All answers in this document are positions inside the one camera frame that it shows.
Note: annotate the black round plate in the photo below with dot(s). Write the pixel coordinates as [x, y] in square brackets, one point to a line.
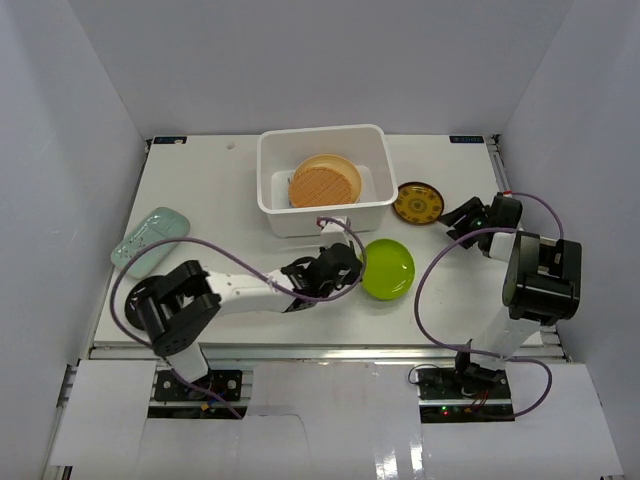
[133, 299]

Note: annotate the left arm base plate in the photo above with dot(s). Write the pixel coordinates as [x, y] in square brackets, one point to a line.
[218, 396]

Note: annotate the dark yellow patterned plate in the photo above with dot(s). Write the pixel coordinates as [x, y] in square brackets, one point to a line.
[418, 204]

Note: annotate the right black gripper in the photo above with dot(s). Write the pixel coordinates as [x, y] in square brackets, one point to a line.
[472, 208]

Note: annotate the mint green rectangular plate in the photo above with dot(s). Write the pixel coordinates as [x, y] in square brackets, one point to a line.
[160, 224]

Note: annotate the green round plate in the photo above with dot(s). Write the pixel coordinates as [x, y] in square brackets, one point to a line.
[390, 270]

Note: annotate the beige round plate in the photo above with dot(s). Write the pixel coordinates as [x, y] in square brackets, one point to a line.
[338, 163]

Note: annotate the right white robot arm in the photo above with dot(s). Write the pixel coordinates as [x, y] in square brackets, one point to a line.
[542, 284]

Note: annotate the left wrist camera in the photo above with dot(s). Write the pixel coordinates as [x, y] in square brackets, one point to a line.
[333, 225]

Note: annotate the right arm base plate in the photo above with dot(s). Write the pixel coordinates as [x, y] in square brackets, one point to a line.
[443, 400]

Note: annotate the white plastic bin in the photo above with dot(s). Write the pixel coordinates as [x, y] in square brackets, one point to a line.
[279, 154]

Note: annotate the orange woven round plate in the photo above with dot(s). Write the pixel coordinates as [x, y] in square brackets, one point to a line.
[319, 186]

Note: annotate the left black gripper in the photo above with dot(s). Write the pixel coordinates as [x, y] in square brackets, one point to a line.
[345, 262]

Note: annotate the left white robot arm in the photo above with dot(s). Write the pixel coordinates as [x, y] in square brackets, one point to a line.
[174, 309]

